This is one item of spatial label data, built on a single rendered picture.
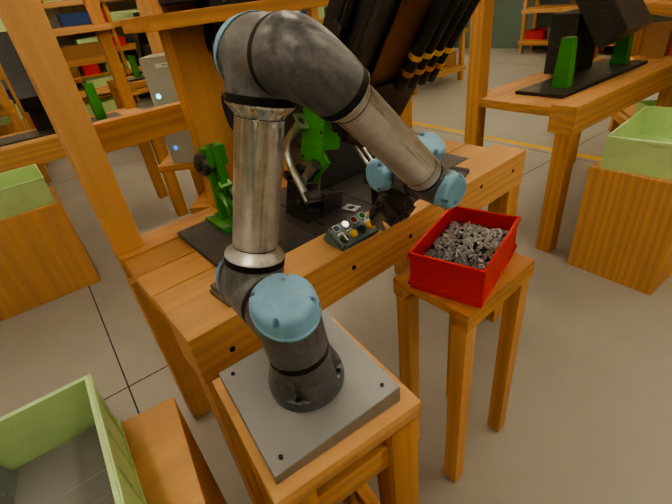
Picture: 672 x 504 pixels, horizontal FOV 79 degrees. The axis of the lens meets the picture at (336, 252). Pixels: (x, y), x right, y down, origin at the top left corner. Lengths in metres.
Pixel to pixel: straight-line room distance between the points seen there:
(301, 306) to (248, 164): 0.25
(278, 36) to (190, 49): 0.92
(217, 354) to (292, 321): 0.43
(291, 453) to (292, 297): 0.27
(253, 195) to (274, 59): 0.23
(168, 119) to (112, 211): 0.37
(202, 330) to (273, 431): 0.33
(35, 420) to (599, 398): 1.92
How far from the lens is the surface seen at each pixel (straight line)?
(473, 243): 1.24
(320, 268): 1.13
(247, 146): 0.70
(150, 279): 1.33
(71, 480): 0.97
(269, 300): 0.69
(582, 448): 1.93
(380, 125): 0.67
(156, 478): 0.96
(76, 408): 1.00
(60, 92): 1.41
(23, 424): 1.00
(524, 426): 1.92
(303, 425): 0.81
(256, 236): 0.74
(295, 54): 0.59
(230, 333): 1.06
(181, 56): 1.49
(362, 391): 0.82
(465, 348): 1.20
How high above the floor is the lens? 1.53
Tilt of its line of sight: 32 degrees down
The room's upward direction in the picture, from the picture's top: 8 degrees counter-clockwise
